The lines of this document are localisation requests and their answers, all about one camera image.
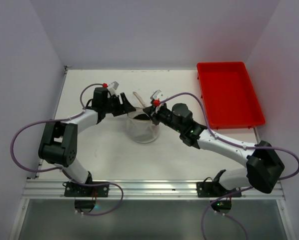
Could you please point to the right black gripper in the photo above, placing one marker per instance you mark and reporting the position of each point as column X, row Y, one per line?
column 154, row 115

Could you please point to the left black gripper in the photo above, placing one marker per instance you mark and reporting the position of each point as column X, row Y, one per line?
column 126, row 106

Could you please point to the black bra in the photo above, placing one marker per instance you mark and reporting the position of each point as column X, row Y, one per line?
column 142, row 117

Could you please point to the white mesh laundry bag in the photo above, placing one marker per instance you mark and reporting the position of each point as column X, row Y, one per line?
column 142, row 132

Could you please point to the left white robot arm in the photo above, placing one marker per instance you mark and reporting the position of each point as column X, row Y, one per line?
column 59, row 140

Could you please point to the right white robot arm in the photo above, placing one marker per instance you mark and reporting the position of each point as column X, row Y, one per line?
column 261, row 165

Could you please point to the red plastic tray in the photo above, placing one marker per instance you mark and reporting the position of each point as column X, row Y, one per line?
column 228, row 96

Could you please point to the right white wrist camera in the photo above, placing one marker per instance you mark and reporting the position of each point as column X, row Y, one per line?
column 157, row 98

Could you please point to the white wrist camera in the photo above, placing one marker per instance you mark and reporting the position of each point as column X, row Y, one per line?
column 157, row 98
column 112, row 88

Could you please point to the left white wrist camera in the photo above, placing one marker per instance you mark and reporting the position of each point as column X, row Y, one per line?
column 112, row 88

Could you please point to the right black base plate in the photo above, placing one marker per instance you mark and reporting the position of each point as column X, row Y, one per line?
column 211, row 189

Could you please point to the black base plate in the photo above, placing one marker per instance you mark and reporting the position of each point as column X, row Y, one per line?
column 211, row 189
column 74, row 190

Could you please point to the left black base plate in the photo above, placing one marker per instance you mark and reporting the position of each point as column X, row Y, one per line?
column 74, row 190

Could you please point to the aluminium mounting rail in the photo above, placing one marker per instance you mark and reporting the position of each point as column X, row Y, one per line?
column 132, row 190

